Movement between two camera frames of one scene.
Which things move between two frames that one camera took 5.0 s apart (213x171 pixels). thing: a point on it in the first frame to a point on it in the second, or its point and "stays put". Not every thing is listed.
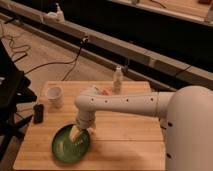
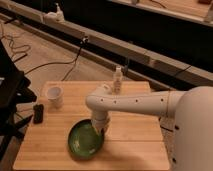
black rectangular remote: x=38 y=113 stays put
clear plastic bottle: x=118 y=81 stays put
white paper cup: x=55 y=97 stays put
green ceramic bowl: x=65 y=149 to x=85 y=142
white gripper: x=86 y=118 to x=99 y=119
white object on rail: x=57 y=16 stays put
